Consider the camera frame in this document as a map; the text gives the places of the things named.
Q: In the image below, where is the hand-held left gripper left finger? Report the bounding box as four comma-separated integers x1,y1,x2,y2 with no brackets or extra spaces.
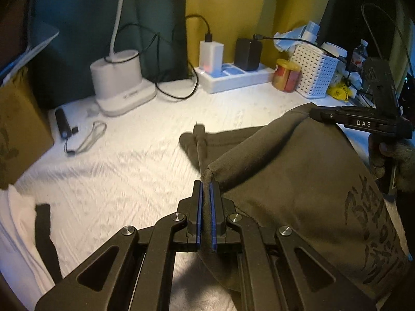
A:
35,181,203,311

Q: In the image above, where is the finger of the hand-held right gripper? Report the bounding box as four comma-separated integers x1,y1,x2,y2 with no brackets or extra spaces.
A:
309,107,395,133

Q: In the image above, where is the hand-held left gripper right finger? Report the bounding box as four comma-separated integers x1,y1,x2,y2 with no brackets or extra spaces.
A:
209,181,378,311

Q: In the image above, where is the brown t-shirt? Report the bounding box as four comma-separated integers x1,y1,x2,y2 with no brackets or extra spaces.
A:
179,102,411,311

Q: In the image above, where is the person's right hand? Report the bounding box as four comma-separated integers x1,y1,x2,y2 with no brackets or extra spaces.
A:
368,133,415,192

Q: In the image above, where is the yellow packet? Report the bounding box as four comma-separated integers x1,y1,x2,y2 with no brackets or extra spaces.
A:
327,82,355,102

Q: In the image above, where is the clear bottle with red label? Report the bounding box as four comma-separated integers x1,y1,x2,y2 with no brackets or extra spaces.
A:
352,39,370,72

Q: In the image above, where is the glass jar with white lid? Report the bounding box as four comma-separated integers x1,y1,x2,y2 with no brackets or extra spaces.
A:
321,42,348,59

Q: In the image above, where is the white perforated basket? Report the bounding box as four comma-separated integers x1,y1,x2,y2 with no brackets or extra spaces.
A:
289,43,341,100

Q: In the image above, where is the red can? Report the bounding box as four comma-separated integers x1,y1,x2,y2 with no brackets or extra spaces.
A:
272,59,302,93

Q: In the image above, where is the white textured table cloth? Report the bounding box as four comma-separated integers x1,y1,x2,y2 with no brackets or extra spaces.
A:
0,78,415,311

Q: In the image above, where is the blue and white packet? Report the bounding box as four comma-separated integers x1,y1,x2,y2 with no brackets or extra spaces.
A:
274,21,322,53

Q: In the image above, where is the white power strip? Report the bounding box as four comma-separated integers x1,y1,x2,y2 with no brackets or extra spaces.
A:
194,62,276,94

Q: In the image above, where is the white desk lamp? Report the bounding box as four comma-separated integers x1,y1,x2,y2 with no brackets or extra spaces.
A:
90,0,158,117

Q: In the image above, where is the black cylinder flashlight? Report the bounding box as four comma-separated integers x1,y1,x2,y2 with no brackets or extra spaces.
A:
54,108,73,139

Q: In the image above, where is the brown cardboard box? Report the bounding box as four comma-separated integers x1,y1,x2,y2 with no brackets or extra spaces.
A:
0,66,55,190

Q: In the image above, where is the silver laptop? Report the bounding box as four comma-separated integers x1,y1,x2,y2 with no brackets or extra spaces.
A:
0,0,60,82

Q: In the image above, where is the grey lanyard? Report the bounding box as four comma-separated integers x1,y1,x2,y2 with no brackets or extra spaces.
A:
65,121,108,156

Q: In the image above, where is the white charger black cable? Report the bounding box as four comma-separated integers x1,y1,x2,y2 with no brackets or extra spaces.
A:
156,15,213,100

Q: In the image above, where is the lamp black cable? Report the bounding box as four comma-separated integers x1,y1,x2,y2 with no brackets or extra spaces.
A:
104,23,177,63

